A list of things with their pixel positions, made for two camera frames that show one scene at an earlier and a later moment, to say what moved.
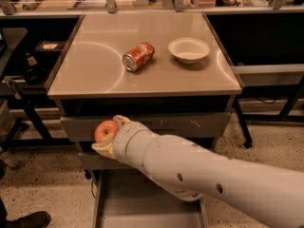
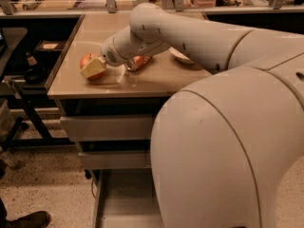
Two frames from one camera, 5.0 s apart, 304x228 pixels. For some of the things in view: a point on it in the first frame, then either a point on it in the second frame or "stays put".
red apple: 105,130 to 87,58
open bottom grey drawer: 128,199 stays put
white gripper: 125,141 to 108,54
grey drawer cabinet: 165,70 stays put
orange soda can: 138,56 stays put
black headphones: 35,76 stays put
